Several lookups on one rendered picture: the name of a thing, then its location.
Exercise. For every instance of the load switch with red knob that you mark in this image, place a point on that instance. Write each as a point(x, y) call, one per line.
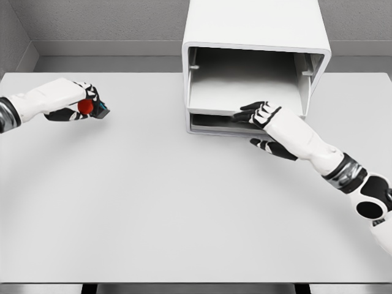
point(92, 107)

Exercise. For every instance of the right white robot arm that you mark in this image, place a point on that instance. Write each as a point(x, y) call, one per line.
point(346, 171)

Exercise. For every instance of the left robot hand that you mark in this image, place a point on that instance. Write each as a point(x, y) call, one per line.
point(62, 92)

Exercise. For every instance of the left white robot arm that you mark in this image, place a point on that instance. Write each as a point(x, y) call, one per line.
point(16, 105)

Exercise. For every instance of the white cabinet drawer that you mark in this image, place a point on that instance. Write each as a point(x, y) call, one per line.
point(242, 92)

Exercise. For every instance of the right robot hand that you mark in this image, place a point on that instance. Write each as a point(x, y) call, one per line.
point(277, 128)

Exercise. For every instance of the white tabletop storage cabinet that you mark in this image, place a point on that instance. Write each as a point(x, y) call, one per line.
point(254, 39)

